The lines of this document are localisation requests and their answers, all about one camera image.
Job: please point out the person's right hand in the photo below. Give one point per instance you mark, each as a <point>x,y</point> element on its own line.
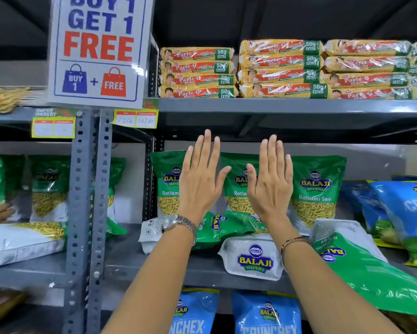
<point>271,191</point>

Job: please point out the person's left hand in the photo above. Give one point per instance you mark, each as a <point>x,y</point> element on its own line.
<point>198,184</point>

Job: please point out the grey metal shelf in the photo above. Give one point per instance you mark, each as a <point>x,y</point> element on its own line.
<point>264,106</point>
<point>78,191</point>

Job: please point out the person's left forearm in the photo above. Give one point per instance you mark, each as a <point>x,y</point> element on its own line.
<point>149,292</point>

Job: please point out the person's right forearm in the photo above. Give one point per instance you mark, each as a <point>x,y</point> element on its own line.
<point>327,292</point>

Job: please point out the silver wristwatch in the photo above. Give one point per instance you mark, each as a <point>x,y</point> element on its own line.
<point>180,221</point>

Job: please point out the yellow price label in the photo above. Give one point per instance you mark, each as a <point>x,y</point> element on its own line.
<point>53,128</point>
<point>135,118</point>

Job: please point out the stack of yellow biscuit packets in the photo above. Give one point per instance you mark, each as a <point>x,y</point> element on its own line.
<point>281,76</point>

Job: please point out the white promotional sign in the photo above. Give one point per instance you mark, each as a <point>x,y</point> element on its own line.
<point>90,52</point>

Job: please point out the yellow noodle bundle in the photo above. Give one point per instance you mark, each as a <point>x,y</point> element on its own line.
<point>3,100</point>

